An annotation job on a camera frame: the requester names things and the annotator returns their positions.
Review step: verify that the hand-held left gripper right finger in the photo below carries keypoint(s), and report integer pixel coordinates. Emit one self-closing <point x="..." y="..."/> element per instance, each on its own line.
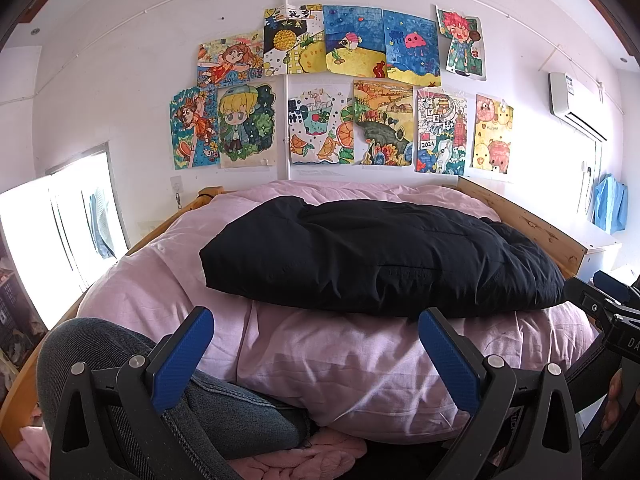
<point x="450" y="360"/>

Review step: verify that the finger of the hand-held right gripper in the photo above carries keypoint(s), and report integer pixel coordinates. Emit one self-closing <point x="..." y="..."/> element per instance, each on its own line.
<point x="617" y="290"/>
<point x="590" y="305"/>

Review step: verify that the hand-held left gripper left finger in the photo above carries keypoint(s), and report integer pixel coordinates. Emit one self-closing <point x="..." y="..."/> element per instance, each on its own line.
<point x="182" y="360"/>

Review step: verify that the dark navy puffer jacket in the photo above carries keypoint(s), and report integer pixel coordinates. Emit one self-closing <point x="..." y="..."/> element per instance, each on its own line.
<point x="375" y="260"/>

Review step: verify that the person's right hand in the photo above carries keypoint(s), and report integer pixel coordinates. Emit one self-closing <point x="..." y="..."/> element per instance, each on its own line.
<point x="614" y="400"/>

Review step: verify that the white cabinet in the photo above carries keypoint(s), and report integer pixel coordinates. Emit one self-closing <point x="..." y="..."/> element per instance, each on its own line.
<point x="602" y="250"/>

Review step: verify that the person's leg in jeans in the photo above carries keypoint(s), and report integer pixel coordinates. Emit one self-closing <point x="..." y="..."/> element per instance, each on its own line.
<point x="235" y="410"/>

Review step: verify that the blue hanging cloth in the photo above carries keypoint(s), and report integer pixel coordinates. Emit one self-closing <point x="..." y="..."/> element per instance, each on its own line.
<point x="611" y="202"/>

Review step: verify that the pink duvet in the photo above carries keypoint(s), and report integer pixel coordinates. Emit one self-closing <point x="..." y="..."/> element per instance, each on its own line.
<point x="350" y="360"/>

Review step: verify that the grey hanging cloth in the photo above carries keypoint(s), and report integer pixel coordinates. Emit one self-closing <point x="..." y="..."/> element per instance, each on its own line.
<point x="102" y="222"/>

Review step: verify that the pink fleece cloth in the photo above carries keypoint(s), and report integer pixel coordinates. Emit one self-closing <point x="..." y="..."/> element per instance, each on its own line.
<point x="325" y="462"/>

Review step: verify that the window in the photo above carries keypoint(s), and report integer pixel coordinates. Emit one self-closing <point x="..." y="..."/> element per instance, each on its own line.
<point x="55" y="240"/>

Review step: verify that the dark plastic crate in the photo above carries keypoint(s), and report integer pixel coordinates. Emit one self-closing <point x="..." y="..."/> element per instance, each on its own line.
<point x="12" y="315"/>

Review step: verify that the white air conditioner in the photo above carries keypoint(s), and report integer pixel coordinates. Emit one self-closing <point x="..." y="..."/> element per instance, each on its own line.
<point x="575" y="102"/>

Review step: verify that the pink animals drawing poster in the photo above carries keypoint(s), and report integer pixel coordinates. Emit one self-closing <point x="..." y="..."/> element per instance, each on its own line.
<point x="492" y="132"/>

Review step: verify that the dragon and tower drawing poster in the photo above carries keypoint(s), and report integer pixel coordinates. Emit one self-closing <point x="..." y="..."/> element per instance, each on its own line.
<point x="442" y="130"/>

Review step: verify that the orange dress girl drawing poster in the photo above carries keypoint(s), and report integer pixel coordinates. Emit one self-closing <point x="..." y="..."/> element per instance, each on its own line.
<point x="192" y="130"/>

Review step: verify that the blond child drawing poster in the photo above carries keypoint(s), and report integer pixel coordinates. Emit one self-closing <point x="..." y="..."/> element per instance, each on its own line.
<point x="245" y="125"/>

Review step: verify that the landscape dinosaur drawing poster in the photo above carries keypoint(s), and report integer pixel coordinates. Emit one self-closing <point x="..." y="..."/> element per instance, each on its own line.
<point x="385" y="120"/>

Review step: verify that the ship and oranges drawing poster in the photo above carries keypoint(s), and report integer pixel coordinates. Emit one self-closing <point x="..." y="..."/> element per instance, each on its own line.
<point x="320" y="125"/>

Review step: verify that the red haired child drawing poster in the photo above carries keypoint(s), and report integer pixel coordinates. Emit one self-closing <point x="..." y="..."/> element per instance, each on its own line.
<point x="462" y="45"/>

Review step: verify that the orange haired girl drawing poster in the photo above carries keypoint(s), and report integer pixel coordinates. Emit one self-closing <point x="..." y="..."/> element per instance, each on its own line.
<point x="230" y="60"/>

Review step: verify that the jellyfish drawing poster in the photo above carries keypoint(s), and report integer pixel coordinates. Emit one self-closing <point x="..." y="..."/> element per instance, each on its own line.
<point x="412" y="47"/>

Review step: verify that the pineapple drawing poster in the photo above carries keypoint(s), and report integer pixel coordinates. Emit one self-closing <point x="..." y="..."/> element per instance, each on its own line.
<point x="295" y="45"/>

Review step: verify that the fish drawing poster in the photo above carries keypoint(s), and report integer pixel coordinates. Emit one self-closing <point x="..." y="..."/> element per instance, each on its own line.
<point x="352" y="40"/>

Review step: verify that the wooden bed frame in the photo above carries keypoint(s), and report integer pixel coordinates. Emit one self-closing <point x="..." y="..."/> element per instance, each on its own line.
<point x="530" y="225"/>

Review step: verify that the white wall socket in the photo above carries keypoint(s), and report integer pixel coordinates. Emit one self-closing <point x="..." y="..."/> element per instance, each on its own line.
<point x="177" y="186"/>

